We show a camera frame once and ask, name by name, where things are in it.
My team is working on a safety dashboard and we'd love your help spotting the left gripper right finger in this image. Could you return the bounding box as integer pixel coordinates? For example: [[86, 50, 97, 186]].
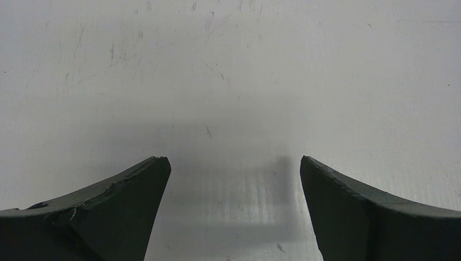
[[300, 156, 460, 260]]

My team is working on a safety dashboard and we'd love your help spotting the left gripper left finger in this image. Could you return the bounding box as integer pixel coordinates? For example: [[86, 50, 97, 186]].
[[1, 157, 171, 260]]

